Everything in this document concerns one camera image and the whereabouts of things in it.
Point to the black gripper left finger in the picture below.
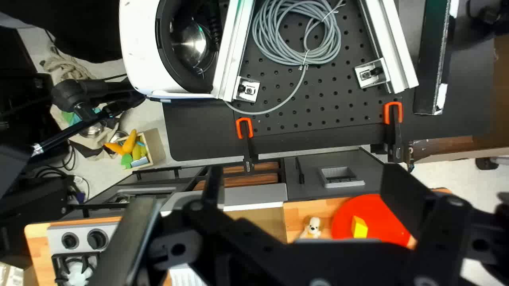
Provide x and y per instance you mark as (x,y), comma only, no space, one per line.
(180,228)

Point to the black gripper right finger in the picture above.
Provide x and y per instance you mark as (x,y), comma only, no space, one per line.
(419,212)

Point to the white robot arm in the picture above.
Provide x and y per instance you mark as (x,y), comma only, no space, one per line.
(139,53)

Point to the wooden toy kitchen unit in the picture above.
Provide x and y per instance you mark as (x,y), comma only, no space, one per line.
(265,217)

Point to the gray toy stove top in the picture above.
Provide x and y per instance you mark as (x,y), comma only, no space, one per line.
(82,231)

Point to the red-orange plastic bowl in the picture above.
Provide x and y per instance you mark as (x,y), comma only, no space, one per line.
(384,223)

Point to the cardboard box of toys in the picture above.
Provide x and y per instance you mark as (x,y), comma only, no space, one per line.
(129,149)

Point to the orange black bar clamp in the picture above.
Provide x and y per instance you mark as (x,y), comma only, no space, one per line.
(239,130)
(387,112)

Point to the black perforated base board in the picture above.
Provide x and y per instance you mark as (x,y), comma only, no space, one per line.
(328,101)

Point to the dark green upright panel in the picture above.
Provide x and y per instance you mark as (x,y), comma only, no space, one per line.
(432,53)

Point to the aluminium rail with bracket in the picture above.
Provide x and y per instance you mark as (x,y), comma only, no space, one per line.
(233,49)
(390,37)

